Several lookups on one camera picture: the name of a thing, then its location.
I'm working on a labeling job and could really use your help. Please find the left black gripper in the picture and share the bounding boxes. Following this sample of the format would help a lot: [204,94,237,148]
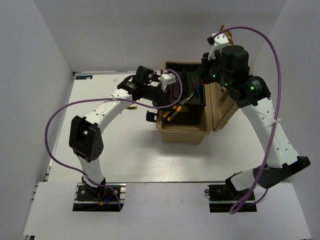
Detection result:
[143,82,174,112]

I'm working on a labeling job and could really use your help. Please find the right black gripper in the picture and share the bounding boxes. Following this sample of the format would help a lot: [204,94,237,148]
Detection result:
[195,51,232,89]

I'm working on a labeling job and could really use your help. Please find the yellow diagonal cutter pliers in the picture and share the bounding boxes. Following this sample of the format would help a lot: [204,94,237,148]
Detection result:
[126,106,138,110]

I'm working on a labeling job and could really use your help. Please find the yellow needle-nose pliers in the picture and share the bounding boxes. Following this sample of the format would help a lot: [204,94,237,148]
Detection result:
[162,94,194,122]

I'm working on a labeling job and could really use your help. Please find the tan plastic toolbox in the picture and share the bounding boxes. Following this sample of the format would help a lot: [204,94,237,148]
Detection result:
[146,23,245,145]

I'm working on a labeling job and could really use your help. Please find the long brown hex key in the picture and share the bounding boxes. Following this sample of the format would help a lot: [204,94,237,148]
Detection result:
[169,83,177,102]

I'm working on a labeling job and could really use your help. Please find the red blue screwdriver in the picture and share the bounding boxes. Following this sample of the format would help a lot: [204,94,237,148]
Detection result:
[194,86,200,97]

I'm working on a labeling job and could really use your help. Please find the green black screwdriver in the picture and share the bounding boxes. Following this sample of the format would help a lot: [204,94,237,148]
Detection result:
[189,75,197,96]

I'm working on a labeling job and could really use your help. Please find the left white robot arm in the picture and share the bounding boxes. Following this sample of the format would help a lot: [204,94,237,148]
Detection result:
[68,66,180,200]

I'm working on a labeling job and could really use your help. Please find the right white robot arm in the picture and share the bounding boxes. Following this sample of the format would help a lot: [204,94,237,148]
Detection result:
[199,45,311,200]

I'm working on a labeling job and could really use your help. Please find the black toolbox inner tray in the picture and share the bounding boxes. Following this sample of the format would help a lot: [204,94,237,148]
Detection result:
[163,61,206,108]

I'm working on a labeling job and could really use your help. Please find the blue label sticker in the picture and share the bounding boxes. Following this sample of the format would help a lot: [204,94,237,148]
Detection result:
[75,75,93,80]

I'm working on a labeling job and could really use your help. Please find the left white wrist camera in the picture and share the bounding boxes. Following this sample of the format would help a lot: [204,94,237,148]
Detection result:
[159,73,176,91]

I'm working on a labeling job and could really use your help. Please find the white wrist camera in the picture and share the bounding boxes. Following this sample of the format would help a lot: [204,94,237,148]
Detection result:
[207,31,234,61]
[159,73,176,91]

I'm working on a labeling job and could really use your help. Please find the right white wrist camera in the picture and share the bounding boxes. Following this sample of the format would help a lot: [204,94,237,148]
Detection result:
[207,31,234,61]

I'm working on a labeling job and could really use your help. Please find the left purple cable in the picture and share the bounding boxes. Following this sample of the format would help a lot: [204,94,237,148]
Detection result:
[44,68,185,210]

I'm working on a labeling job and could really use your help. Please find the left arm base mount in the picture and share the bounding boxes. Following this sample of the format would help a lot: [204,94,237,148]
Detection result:
[72,182,126,212]

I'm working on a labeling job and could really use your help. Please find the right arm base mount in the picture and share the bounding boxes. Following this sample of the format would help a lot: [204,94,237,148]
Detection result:
[204,184,257,213]

